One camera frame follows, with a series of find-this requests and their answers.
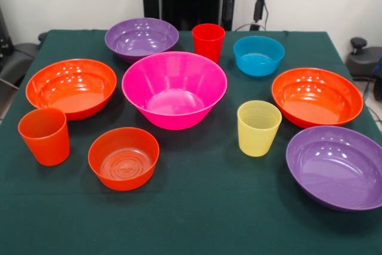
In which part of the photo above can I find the large pink bowl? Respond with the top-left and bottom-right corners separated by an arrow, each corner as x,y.
121,51 -> 229,131

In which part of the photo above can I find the dark green tablecloth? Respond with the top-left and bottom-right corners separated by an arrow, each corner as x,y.
0,29 -> 382,255

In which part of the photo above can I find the orange cup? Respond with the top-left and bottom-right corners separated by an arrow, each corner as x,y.
17,107 -> 71,167

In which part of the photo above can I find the purple bowl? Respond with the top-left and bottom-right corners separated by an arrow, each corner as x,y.
104,17 -> 180,64
285,125 -> 382,213

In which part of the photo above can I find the red cup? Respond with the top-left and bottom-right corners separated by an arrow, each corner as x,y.
192,23 -> 226,64

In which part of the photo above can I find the black pedestal leg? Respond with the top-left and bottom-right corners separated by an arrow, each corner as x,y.
346,37 -> 382,78
11,32 -> 48,69

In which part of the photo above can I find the blue bowl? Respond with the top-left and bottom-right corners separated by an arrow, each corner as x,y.
233,35 -> 285,76

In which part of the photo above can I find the small orange bowl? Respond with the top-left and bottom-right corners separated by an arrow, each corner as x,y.
87,127 -> 161,192

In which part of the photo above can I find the black side stand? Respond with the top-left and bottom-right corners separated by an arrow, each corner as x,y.
0,7 -> 33,88

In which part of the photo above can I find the large orange bowl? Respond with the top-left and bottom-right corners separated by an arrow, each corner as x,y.
271,67 -> 364,130
25,58 -> 118,121

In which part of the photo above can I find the yellow cup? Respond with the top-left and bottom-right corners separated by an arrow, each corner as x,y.
237,100 -> 283,158

